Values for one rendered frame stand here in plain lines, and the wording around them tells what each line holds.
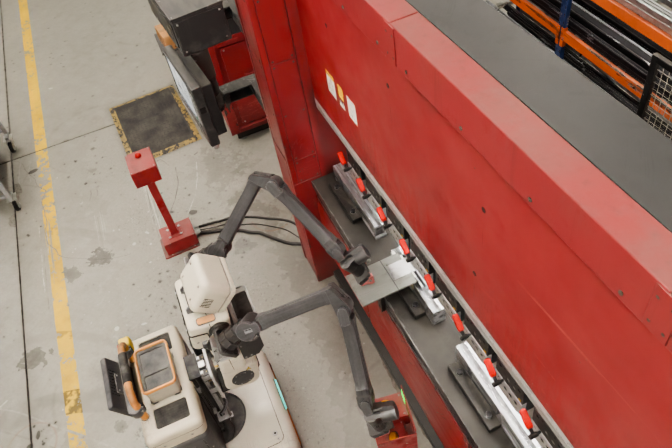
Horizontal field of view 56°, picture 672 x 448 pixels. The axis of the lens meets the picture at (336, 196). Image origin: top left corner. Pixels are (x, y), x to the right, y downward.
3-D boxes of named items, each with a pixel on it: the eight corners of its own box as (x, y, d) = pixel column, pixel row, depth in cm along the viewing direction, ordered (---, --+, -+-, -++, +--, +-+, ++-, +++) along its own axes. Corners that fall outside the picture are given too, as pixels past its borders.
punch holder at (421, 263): (410, 261, 263) (408, 235, 251) (428, 252, 264) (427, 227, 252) (428, 287, 253) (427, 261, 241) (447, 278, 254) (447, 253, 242)
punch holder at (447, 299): (435, 296, 249) (434, 271, 237) (454, 287, 251) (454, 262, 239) (455, 325, 239) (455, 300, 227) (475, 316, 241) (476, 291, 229)
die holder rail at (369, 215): (334, 178, 344) (332, 165, 337) (344, 174, 345) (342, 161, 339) (376, 240, 311) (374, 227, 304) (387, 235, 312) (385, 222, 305)
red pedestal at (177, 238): (159, 240, 449) (115, 155, 390) (193, 226, 454) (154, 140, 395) (166, 259, 436) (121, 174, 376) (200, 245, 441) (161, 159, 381)
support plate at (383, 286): (345, 277, 284) (345, 276, 283) (397, 254, 289) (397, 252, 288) (362, 307, 272) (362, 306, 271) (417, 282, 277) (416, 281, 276)
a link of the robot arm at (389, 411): (362, 390, 246) (359, 402, 238) (390, 384, 244) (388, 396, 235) (372, 417, 248) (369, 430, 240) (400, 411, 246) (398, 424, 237)
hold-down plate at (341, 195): (329, 187, 340) (328, 183, 338) (338, 183, 341) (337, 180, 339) (353, 224, 320) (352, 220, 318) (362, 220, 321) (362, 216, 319)
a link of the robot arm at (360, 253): (333, 245, 268) (330, 252, 260) (354, 230, 265) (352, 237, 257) (350, 267, 270) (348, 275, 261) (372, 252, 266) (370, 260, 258)
